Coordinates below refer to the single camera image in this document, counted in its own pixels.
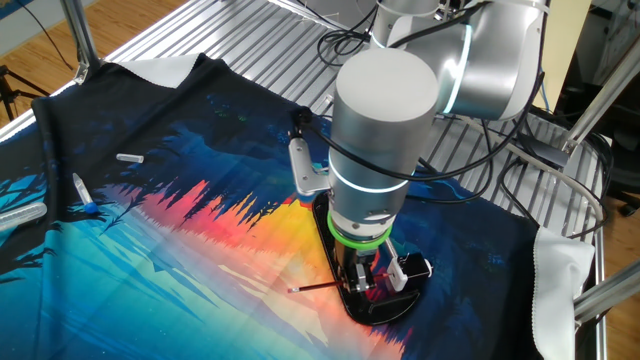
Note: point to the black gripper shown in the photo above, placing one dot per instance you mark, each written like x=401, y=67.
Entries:
x=350, y=255

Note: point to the red black striped pencil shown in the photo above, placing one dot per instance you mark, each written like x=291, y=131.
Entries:
x=320, y=286

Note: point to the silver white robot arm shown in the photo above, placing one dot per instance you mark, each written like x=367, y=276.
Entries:
x=385, y=125

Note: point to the black metal C-clamp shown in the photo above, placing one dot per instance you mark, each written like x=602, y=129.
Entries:
x=380, y=310

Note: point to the printed forest sunset tablecloth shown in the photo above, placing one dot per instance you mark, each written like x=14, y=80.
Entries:
x=175, y=250

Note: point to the black power brick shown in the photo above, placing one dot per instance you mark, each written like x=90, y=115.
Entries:
x=545, y=150

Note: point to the small white plastic tube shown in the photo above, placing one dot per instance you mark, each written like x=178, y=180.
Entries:
x=130, y=158

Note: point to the blue capped plastic tube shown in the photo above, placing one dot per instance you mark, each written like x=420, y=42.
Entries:
x=82, y=192

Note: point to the large clear plastic tube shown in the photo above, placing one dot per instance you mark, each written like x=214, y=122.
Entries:
x=20, y=216

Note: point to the aluminium frame post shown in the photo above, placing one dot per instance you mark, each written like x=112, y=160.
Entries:
x=80, y=35
x=600, y=100
x=607, y=295

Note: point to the black camera tripod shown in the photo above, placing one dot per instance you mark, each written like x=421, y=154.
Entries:
x=15, y=87

